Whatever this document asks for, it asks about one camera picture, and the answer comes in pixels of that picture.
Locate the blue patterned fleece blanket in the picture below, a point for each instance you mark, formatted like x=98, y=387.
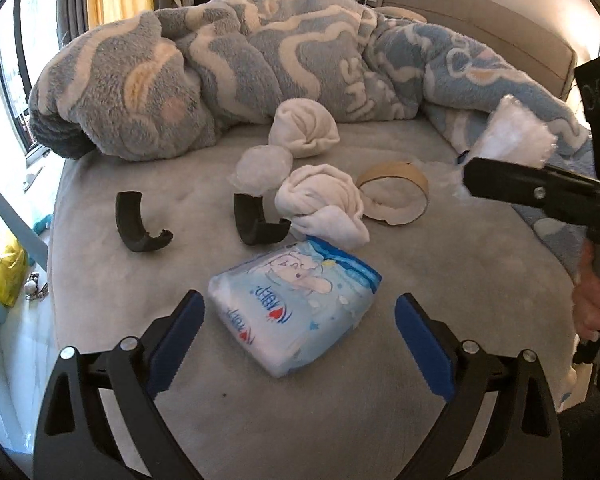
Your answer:
x=230, y=60

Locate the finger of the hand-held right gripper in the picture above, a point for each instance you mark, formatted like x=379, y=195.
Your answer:
x=510, y=182

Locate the person's dark trousers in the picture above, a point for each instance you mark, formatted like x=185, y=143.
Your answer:
x=592, y=440

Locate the bunch of keys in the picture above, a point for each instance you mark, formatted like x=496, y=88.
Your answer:
x=36, y=287

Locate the person's right hand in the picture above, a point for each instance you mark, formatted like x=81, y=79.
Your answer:
x=590, y=300

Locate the cardboard tape roll core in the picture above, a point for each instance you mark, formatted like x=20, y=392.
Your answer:
x=410, y=180

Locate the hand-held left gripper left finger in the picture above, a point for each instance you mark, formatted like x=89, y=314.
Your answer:
x=180, y=340

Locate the black curved plastic piece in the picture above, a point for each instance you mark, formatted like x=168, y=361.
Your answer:
x=247, y=225
x=130, y=230

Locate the grey bed mattress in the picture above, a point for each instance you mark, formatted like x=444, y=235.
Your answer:
x=455, y=285

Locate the beige bed headboard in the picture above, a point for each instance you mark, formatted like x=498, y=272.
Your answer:
x=480, y=20

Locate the yellow plastic bag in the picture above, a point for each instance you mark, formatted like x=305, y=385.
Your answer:
x=0, y=275

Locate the blue white tissue pack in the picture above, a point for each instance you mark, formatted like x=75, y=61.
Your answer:
x=295, y=300

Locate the white sock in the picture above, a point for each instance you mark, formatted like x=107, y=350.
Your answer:
x=305, y=127
x=325, y=200

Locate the clear plastic wrap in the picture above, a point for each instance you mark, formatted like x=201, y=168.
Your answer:
x=260, y=170

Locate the teal toy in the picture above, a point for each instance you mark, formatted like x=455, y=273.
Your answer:
x=44, y=224

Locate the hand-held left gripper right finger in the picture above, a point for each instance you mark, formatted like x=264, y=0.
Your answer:
x=420, y=345

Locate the light blue table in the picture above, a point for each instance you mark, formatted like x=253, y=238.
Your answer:
x=15, y=220

